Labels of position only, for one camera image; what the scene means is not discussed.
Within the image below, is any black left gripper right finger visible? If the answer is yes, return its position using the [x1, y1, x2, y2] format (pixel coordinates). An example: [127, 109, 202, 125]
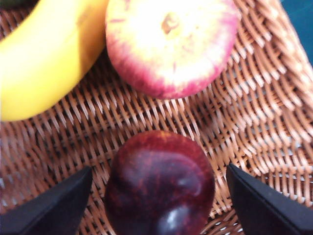
[226, 163, 313, 235]

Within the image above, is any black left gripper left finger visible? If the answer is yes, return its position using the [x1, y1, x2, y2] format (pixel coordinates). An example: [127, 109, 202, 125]
[0, 165, 93, 235]

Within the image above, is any dark purple plum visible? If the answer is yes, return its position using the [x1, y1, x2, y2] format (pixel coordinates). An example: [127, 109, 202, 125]
[104, 130, 216, 235]

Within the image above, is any brown wicker basket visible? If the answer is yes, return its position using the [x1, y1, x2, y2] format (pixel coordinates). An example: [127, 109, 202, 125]
[0, 0, 313, 235]

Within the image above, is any yellow banana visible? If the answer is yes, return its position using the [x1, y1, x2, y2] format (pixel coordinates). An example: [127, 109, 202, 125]
[0, 0, 110, 122]

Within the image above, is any red apple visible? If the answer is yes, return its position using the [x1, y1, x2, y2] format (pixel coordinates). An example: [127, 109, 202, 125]
[105, 0, 242, 100]

